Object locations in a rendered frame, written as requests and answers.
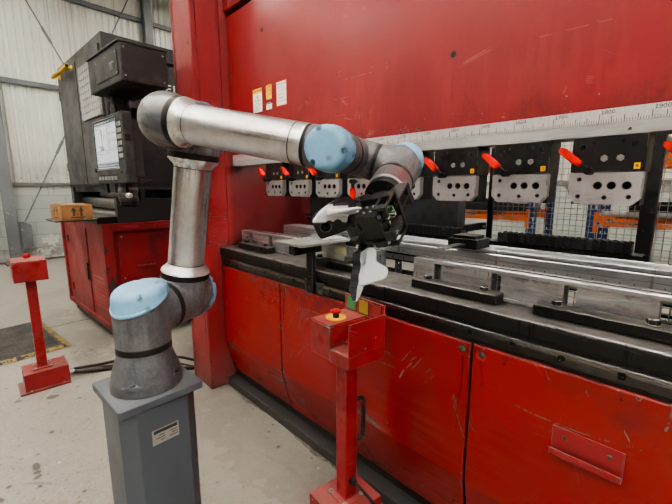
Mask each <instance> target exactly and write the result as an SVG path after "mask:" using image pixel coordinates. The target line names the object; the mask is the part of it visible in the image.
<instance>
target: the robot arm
mask: <svg viewBox="0 0 672 504"><path fill-rule="evenodd" d="M137 122H138V125H139V128H140V130H141V131H142V133H143V135H144V136H145V137H146V138H147V139H148V140H149V141H151V142H152V143H154V144H155V145H157V146H160V147H163V148H167V157H168V158H169V160H170V161H171V162H172V163H173V165H174V166H173V183H172V200H171V216H170V233H169V250H168V262H167V263H166V264H165V265H163V266H162V267H161V272H160V278H144V279H141V280H134V281H130V282H127V283H125V284H123V285H120V286H119V287H117V288H116V289H115V290H114V291H113V292H112V293H111V295H110V308H109V312H110V315H111V321H112V330H113V340H114V348H115V360H114V363H113V367H112V371H111V375H110V378H109V390H110V394H111V395H112V396H113V397H115V398H118V399H122V400H138V399H145V398H150V397H153V396H157V395H159V394H162V393H164V392H167V391H169V390H170V389H172V388H174V387H175V386H176V385H178V384H179V383H180V381H181V380H182V378H183V371H182V365H181V363H180V361H179V359H178V357H177V354H176V352H175V350H174V348H173V346H172V333H171V329H172V328H174V327H176V326H178V325H180V324H182V323H184V322H186V321H188V320H190V319H192V318H196V317H198V316H200V315H202V314H203V313H204V312H205V311H207V310H208V309H209V308H210V307H211V306H212V305H213V303H214V301H215V298H216V292H217V291H216V284H215V282H213V278H212V277H211V276H210V275H209V274H210V270H209V268H208V267H207V266H206V265H205V264H204V258H205V246H206V234H207V222H208V210H209V198H210V186H211V174H212V170H213V168H215V167H216V166H217V165H218V164H219V157H220V154H221V153H222V152H224V151H229V152H234V153H239V154H244V155H249V156H254V157H259V158H264V159H269V160H275V161H280V162H285V163H290V164H295V165H300V166H304V167H308V168H313V169H318V170H320V171H322V172H326V173H342V174H350V175H354V176H357V177H360V178H364V179H367V180H370V181H369V183H368V186H367V188H366V190H365V195H362V196H359V197H356V198H354V199H352V198H351V197H342V198H337V199H335V200H333V201H331V202H330V203H328V204H327V205H326V206H325V207H323V208H322V209H321V210H320V211H318V212H315V213H314V214H313V216H312V224H313V226H314V228H315V230H316V232H317V234H318V236H319V237H320V238H321V239H324V238H327V237H330V236H332V235H335V234H338V233H341V232H344V231H347V232H348V234H349V236H350V238H351V243H354V244H355V245H359V247H358V250H357V251H355V252H354V253H353V254H352V264H353V269H352V273H351V282H350V286H349V292H350V295H351V297H352V300H353V301H357V300H358V299H359V297H360V295H361V293H362V290H363V287H364V286H365V285H368V284H371V283H374V282H377V281H380V280H383V279H385V278H386V276H387V274H388V269H387V267H386V266H384V265H382V264H380V263H378V262H377V251H376V250H375V249H374V248H373V245H374V244H375V245H376V248H381V247H388V246H398V245H400V243H401V241H402V239H403V237H404V235H405V233H406V230H407V228H408V225H407V222H406V219H405V218H406V216H405V213H404V211H403V207H404V205H407V204H413V201H414V197H413V195H412V193H411V190H412V188H413V186H414V184H415V182H416V180H417V179H418V178H419V176H420V174H421V171H422V168H423V165H424V155H423V152H422V151H421V149H420V148H419V147H418V146H417V145H415V144H414V143H411V142H401V143H398V144H397V145H395V146H393V147H392V146H388V145H384V144H380V143H376V142H373V141H369V140H366V139H362V138H360V137H358V136H356V135H354V134H352V133H350V132H348V131H347V130H346V129H344V128H343V127H341V126H338V125H334V124H322V125H318V124H311V123H307V122H301V121H295V120H289V119H283V118H277V117H271V116H265V115H259V114H253V113H247V112H241V111H235V110H229V109H223V108H217V107H213V106H212V105H210V104H208V103H206V102H203V101H197V100H194V99H191V98H189V97H185V96H182V95H179V94H177V93H174V92H170V91H155V92H152V93H150V94H148V95H147V96H145V97H144V98H143V99H142V101H141V102H140V104H139V106H138V110H137ZM401 216H402V217H401ZM402 218H403V220H402ZM400 232H402V234H401V236H400V238H399V240H396V239H397V237H398V235H399V233H400Z"/></svg>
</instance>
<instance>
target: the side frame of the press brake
mask: <svg viewBox="0 0 672 504"><path fill-rule="evenodd" d="M169 7H170V21H171V36H172V50H173V65H174V79H175V93H177V94H179V95H182V96H185V97H189V98H191V99H194V100H197V101H203V102H206V103H208V104H210V105H212V106H213V107H217V108H223V109H229V110H231V109H230V87H229V65H228V43H227V21H226V18H227V17H228V16H230V14H227V13H224V12H223V4H222V0H169ZM232 155H233V153H232V152H229V151H224V152H222V153H221V154H220V157H219V164H218V165H217V166H216V167H215V168H213V170H212V174H211V186H210V198H209V210H208V222H207V234H206V246H205V258H204V264H205V265H206V266H207V267H208V268H209V270H210V274H209V275H210V276H211V277H212V278H213V282H215V284H216V291H217V292H216V298H215V301H214V303H213V305H212V306H211V307H210V308H209V309H208V310H207V311H205V312H204V313H203V314H202V315H200V316H198V317H196V318H192V319H191V326H192V341H193V356H194V370H195V375H196V376H197V377H198V378H200V379H201V380H202V381H203V382H204V383H205V384H206V385H208V386H209V387H210V388H211V389H215V388H217V387H220V386H222V385H225V384H228V377H229V376H232V375H234V374H237V368H235V367H234V363H233V360H232V357H231V354H230V350H229V347H228V344H227V341H226V333H225V314H224V295H223V276H222V265H223V264H222V254H220V247H221V246H230V245H238V242H242V230H244V229H246V230H247V229H254V230H260V231H267V232H274V233H280V234H284V231H283V228H284V225H288V224H308V225H310V219H306V213H308V214H310V197H295V196H268V194H267V193H266V182H264V178H263V177H262V176H261V175H260V173H259V172H258V168H261V169H262V170H263V171H264V172H265V174H266V165H262V166H249V167H237V166H233V156H232Z"/></svg>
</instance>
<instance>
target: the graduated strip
mask: <svg viewBox="0 0 672 504"><path fill-rule="evenodd" d="M666 116H672V101H665V102H657V103H649V104H641V105H633V106H625V107H617V108H609V109H601V110H593V111H585V112H577V113H569V114H561V115H553V116H545V117H537V118H529V119H521V120H513V121H505V122H497V123H489V124H481V125H473V126H465V127H457V128H449V129H441V130H433V131H425V132H416V133H408V134H400V135H392V136H384V137H376V138H368V139H366V140H369V141H373V142H376V143H380V144H384V145H394V144H398V143H401V142H411V143H413V142H423V141H433V140H443V139H452V138H462V137H472V136H482V135H491V134H501V133H511V132H520V131H530V130H540V129H550V128H559V127H569V126H579V125H588V124H598V123H608V122H618V121H627V120H637V119H647V118H657V117H666ZM232 156H233V161H238V160H248V159H258V158H259V157H254V156H249V155H244V154H240V155H232Z"/></svg>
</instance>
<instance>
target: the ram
mask: <svg viewBox="0 0 672 504"><path fill-rule="evenodd" d="M226 21H227V43H228V65H229V87H230V109H231V110H235V111H241V112H247V113H253V114H259V115H265V116H271V117H277V118H283V119H289V120H295V121H301V122H307V123H311V124H318V125H322V124H334V125H338V126H341V127H343V128H344V129H346V130H347V131H348V132H350V133H352V134H354V135H356V136H358V137H360V138H362V139H368V138H376V137H384V136H392V135H400V134H408V133H416V132H425V131H433V130H441V129H449V128H457V127H465V126H473V125H481V124H489V123H497V122H505V121H513V120H521V119H529V118H537V117H545V116H553V115H561V114H569V113H577V112H585V111H593V110H601V109H609V108H617V107H625V106H633V105H641V104H649V103H657V102H665V101H672V0H252V1H250V2H249V3H247V4H246V5H244V6H243V7H241V8H240V9H238V10H237V11H236V12H234V13H233V14H231V15H230V16H228V17H227V18H226ZM284 79H286V85H287V104H286V105H282V106H278V107H277V106H276V82H278V81H281V80H284ZM269 84H272V99H268V100H266V86H267V85H269ZM261 87H262V111H261V112H257V113H254V111H253V90H255V89H258V88H261ZM271 101H272V109H268V110H267V109H266V103H268V102H271ZM644 132H650V133H652V134H653V135H665V134H672V116H666V117H657V118H647V119H637V120H627V121H618V122H608V123H598V124H588V125H579V126H569V127H559V128H550V129H540V130H530V131H520V132H511V133H501V134H491V135H482V136H472V137H462V138H452V139H443V140H433V141H423V142H413V143H414V144H415V145H417V146H418V147H419V148H420V149H421V151H427V152H435V150H438V149H450V148H462V147H474V146H480V147H486V148H495V145H498V144H511V143H523V142H535V141H547V140H552V141H556V142H560V143H561V142H574V138H583V137H596V136H608V135H620V134H632V133H644Z"/></svg>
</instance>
